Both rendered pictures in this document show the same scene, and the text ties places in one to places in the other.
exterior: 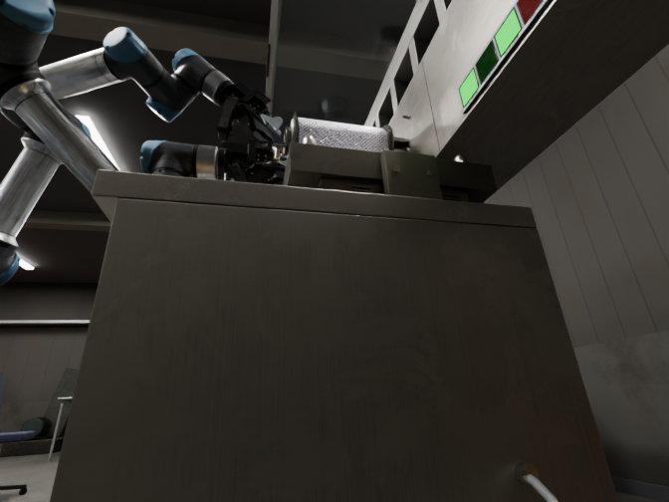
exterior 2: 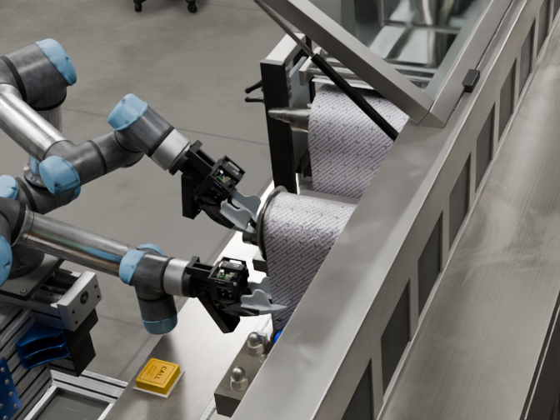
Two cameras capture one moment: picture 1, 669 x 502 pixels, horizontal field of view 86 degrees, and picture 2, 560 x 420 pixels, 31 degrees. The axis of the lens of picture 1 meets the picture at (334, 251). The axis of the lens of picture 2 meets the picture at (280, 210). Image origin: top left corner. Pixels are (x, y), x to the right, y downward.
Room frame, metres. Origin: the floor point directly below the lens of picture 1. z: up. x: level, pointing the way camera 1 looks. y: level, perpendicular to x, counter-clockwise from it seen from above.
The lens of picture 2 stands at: (-0.42, -0.95, 2.45)
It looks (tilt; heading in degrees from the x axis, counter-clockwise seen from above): 37 degrees down; 41
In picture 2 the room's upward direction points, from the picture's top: 6 degrees counter-clockwise
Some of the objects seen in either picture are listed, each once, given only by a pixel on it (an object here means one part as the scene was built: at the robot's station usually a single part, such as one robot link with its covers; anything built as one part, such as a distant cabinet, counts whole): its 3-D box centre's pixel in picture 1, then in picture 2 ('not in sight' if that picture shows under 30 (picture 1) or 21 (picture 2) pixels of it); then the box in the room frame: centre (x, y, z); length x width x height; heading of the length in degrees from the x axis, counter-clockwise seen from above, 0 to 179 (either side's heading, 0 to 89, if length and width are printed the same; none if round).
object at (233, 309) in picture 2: (274, 170); (241, 305); (0.66, 0.13, 1.09); 0.09 x 0.05 x 0.02; 103
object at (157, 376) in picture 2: not in sight; (157, 376); (0.54, 0.28, 0.91); 0.07 x 0.07 x 0.02; 14
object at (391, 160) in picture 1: (411, 179); not in sight; (0.54, -0.14, 0.97); 0.10 x 0.03 x 0.11; 104
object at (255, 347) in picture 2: not in sight; (254, 341); (0.63, 0.07, 1.05); 0.04 x 0.04 x 0.04
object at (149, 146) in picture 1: (171, 160); (149, 272); (0.63, 0.34, 1.11); 0.11 x 0.08 x 0.09; 104
